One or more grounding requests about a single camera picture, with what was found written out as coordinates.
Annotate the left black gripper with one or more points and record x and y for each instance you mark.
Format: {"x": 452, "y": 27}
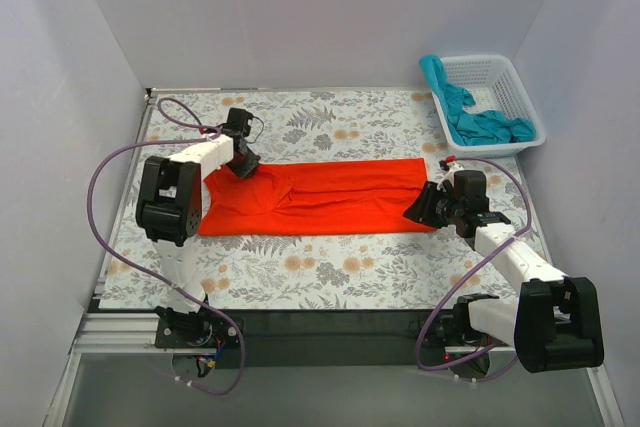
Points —
{"x": 245, "y": 162}

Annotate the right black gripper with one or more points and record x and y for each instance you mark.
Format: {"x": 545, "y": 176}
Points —
{"x": 432, "y": 207}

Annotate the orange t-shirt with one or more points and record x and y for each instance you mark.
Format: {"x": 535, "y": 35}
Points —
{"x": 322, "y": 198}

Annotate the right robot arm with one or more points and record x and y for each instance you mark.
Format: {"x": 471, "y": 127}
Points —
{"x": 541, "y": 289}

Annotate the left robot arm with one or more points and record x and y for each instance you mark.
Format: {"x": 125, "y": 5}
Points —
{"x": 169, "y": 209}

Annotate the floral table mat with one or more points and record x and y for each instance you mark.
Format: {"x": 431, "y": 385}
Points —
{"x": 387, "y": 271}

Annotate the teal t-shirt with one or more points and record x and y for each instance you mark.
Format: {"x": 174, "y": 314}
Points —
{"x": 475, "y": 122}

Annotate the white plastic basket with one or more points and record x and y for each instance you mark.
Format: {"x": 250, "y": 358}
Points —
{"x": 505, "y": 97}

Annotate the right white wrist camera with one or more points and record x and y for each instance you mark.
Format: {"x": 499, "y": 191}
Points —
{"x": 449, "y": 167}

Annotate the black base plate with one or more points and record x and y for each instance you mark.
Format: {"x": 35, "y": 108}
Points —
{"x": 297, "y": 338}

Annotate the aluminium frame rail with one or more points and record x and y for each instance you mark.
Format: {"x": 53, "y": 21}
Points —
{"x": 138, "y": 329}

